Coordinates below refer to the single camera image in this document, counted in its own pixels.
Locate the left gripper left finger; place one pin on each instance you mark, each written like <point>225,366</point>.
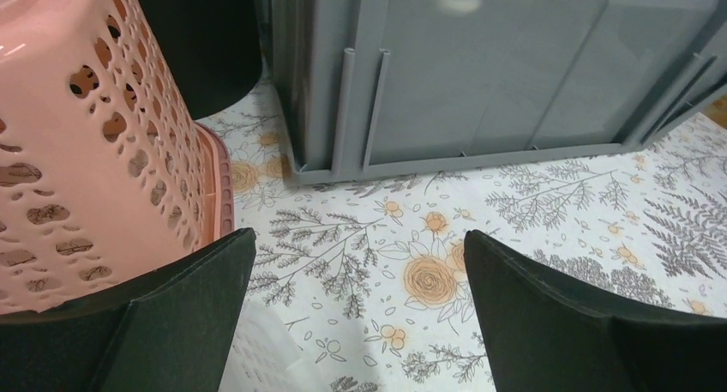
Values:
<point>167,330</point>

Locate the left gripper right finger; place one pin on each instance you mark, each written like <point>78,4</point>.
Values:
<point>545,330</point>

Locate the pink perforated plastic basket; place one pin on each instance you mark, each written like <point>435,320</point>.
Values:
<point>104,174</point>

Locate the large black cylindrical container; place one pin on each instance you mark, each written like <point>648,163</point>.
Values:
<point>212,48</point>

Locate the grey plastic storage bin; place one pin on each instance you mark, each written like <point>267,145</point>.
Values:
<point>377,88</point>

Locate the white perforated plastic basket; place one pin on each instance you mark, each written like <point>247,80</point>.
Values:
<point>264,356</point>

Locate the floral patterned table mat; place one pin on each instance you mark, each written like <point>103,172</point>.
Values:
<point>368,278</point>

